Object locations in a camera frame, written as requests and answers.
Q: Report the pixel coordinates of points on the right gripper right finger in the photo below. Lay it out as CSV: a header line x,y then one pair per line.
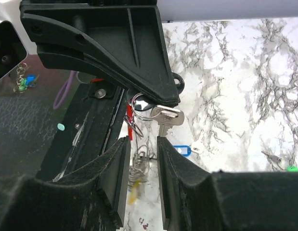
x,y
193,199

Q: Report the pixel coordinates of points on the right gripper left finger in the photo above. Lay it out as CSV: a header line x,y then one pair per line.
x,y
92,198

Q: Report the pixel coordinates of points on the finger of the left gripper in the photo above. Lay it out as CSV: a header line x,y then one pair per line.
x,y
126,36
60,57

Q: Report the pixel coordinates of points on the blue key tag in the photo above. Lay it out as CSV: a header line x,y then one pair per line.
x,y
184,150

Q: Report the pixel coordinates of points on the bunch of silver keys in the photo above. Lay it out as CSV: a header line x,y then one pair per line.
x,y
166,117

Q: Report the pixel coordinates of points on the red black key holder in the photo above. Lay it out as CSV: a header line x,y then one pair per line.
x,y
129,118

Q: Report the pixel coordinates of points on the green key tag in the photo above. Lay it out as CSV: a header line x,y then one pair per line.
x,y
292,169

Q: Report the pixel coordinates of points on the spare key bunch outside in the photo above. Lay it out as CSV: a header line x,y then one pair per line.
x,y
24,81

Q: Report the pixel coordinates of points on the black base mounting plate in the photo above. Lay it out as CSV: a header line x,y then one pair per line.
x,y
92,123

